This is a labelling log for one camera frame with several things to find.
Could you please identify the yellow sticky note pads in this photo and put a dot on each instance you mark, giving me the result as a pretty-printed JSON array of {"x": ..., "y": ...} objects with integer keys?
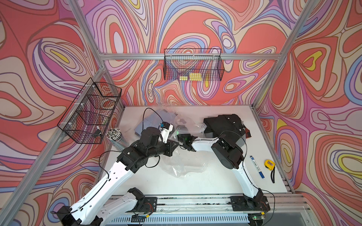
[{"x": 191, "y": 77}]

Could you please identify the left black wire basket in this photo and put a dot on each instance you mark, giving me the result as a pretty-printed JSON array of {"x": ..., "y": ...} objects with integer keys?
[{"x": 87, "y": 119}]

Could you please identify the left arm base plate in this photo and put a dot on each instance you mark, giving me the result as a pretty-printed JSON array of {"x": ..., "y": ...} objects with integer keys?
[{"x": 146, "y": 205}]

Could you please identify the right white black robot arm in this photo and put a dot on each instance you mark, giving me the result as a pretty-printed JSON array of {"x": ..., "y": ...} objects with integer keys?
[{"x": 230, "y": 155}]

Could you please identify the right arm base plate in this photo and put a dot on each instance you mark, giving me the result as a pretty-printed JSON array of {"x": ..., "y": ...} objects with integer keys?
[{"x": 242, "y": 203}]

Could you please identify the yellow tape measure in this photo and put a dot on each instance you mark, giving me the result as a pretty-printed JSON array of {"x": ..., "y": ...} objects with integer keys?
[{"x": 270, "y": 165}]

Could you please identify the black wire basket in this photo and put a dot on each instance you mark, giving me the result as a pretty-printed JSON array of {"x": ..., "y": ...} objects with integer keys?
[
  {"x": 87, "y": 119},
  {"x": 182, "y": 61}
]

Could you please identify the back black wire basket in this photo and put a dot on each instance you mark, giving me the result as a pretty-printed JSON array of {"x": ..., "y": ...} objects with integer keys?
[{"x": 182, "y": 61}]

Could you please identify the black button shirt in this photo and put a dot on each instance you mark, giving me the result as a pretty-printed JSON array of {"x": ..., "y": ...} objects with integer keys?
[{"x": 229, "y": 127}]

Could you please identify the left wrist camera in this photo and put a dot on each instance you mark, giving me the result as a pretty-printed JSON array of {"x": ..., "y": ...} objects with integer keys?
[{"x": 166, "y": 129}]

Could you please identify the clear plastic vacuum bag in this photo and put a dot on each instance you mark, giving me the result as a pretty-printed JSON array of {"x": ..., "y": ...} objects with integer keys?
[{"x": 188, "y": 156}]

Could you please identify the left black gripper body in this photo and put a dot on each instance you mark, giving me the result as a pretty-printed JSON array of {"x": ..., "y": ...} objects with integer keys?
[{"x": 172, "y": 147}]

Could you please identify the aluminium frame rail front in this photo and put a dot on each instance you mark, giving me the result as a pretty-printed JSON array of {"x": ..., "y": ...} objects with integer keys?
[{"x": 218, "y": 204}]

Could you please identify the blue marker pen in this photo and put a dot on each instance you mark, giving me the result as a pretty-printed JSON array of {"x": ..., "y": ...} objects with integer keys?
[{"x": 257, "y": 167}]

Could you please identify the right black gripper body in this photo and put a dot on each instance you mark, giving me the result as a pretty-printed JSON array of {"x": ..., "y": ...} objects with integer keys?
[{"x": 187, "y": 141}]

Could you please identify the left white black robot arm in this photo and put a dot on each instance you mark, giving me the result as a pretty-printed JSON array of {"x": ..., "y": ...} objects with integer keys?
[{"x": 95, "y": 209}]

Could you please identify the red black plaid shirt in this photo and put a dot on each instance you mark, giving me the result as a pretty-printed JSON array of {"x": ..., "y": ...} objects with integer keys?
[{"x": 247, "y": 133}]

